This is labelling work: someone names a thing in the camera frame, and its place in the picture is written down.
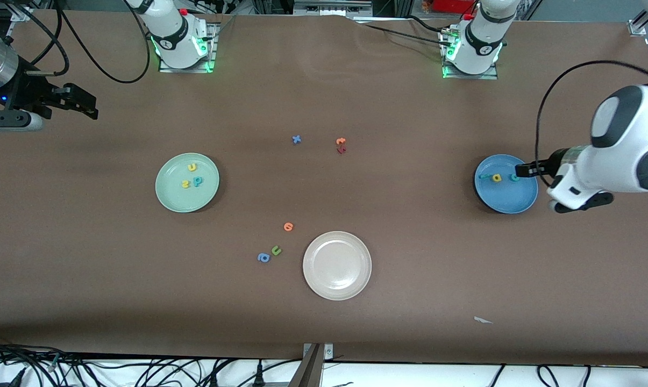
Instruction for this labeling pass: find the blue plate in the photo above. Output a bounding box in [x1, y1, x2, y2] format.
[474, 154, 539, 214]

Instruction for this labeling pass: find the light green plate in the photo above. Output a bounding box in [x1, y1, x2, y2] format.
[155, 153, 220, 213]

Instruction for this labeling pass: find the red box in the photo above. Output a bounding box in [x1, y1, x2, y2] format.
[434, 0, 476, 14]

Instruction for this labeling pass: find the beige plate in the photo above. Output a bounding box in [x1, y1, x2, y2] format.
[302, 231, 373, 301]

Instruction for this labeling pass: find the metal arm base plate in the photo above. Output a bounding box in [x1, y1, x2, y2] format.
[441, 30, 500, 81]
[158, 23, 218, 74]

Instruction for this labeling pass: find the aluminium frame profile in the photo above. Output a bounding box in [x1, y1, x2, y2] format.
[628, 5, 648, 37]

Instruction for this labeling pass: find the grey metal frame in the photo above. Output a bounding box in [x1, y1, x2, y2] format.
[293, 0, 374, 17]

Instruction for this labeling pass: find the grey metal table bracket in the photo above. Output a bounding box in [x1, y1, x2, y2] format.
[289, 343, 334, 387]

